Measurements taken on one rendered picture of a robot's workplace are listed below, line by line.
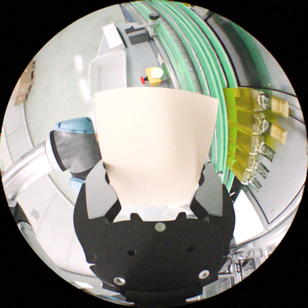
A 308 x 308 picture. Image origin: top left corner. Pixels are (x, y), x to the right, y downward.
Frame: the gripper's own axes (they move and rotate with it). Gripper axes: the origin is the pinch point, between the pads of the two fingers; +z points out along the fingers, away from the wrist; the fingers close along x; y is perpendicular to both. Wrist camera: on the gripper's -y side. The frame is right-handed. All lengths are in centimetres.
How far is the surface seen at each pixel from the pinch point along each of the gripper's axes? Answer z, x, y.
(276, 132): -3.7, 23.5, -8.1
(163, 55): 22.5, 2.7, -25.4
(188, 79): 14.2, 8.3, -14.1
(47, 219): -9, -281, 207
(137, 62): 35.4, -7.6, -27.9
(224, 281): -67, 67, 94
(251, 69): 11.8, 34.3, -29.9
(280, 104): -4.5, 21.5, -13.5
